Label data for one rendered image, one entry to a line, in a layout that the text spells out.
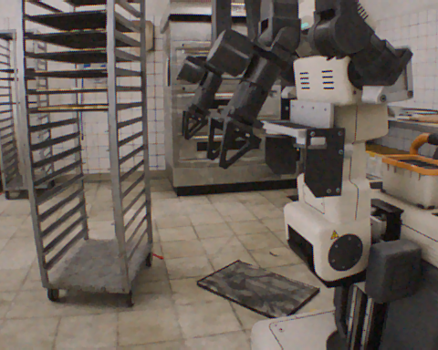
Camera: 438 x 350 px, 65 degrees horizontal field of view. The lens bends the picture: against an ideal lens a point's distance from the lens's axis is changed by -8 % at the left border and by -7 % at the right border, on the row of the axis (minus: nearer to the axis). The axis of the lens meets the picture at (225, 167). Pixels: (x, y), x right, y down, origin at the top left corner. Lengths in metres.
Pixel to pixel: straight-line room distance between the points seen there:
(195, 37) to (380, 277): 3.34
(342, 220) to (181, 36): 3.22
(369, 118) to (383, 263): 0.36
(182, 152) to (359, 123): 3.09
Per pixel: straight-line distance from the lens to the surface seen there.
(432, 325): 1.11
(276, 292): 2.19
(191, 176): 4.00
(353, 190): 0.95
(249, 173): 4.16
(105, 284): 2.05
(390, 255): 0.96
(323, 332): 1.45
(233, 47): 0.65
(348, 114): 0.93
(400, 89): 0.82
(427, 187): 1.11
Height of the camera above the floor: 1.12
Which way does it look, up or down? 12 degrees down
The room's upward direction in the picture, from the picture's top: straight up
